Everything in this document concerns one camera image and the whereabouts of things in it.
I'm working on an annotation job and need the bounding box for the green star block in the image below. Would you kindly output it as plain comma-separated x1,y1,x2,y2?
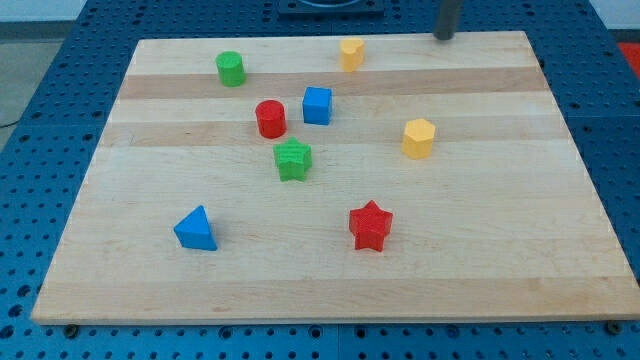
273,137,312,181

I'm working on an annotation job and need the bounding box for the red star block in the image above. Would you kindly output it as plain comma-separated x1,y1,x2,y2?
349,200,393,252

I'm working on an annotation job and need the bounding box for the blue cube block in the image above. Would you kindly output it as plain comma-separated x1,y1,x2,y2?
302,87,332,125

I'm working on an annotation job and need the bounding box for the red cylinder block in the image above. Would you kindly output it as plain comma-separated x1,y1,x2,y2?
255,100,287,139

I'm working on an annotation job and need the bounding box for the wooden board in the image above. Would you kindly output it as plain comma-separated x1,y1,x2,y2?
31,31,639,325

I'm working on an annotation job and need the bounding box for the yellow hexagon block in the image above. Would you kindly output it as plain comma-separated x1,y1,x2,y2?
401,118,436,159

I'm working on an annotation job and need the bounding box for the yellow heart block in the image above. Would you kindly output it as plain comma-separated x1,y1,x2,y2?
339,37,365,72

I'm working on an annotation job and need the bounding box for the blue triangle block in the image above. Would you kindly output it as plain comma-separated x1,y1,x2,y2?
173,205,218,251

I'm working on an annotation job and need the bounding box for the green cylinder block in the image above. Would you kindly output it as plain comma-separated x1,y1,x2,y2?
215,51,246,87

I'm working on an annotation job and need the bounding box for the red object at right edge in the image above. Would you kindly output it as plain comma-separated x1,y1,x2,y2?
618,42,640,77

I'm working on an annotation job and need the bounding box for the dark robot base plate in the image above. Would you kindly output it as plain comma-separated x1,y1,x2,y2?
275,0,385,19

